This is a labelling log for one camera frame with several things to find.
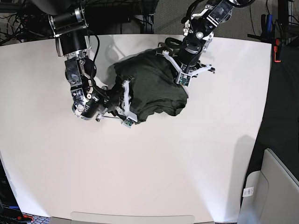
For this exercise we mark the white barcode label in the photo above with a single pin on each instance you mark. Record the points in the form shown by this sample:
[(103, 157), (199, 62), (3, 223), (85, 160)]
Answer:
[(248, 192)]

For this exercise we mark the black gripper, image-left arm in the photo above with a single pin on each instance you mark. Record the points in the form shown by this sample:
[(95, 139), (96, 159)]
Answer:
[(113, 102)]

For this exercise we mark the white camera mount, image-right gripper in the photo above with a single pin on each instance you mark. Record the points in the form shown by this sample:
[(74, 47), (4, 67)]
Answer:
[(185, 72)]

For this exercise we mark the black robot arm, image-left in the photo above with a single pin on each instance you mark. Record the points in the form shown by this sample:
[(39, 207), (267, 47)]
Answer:
[(70, 30)]

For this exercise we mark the black box with blue label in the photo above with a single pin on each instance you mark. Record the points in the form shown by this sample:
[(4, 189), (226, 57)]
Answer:
[(9, 209)]

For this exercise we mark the orange-handled tool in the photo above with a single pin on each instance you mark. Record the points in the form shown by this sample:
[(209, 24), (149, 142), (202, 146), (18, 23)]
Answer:
[(25, 218)]

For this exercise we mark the grey plastic bin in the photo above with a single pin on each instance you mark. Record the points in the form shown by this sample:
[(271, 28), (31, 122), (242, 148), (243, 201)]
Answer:
[(276, 194)]

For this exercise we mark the blue-handled tool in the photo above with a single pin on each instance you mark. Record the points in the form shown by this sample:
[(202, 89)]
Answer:
[(268, 25)]

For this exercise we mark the red clamp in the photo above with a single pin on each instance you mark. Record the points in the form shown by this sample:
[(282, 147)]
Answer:
[(277, 50)]

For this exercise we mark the black gripper, image-right arm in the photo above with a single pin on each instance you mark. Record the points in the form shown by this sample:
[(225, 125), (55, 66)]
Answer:
[(188, 57)]

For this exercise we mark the white camera mount, image-left gripper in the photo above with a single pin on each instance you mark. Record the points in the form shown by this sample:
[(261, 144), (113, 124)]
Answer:
[(130, 117)]

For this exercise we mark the green long-sleeve T-shirt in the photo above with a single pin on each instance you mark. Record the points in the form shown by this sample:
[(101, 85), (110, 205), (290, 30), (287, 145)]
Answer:
[(152, 87)]

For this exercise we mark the black aluminium frame post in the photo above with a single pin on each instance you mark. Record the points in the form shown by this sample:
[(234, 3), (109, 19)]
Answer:
[(147, 9)]

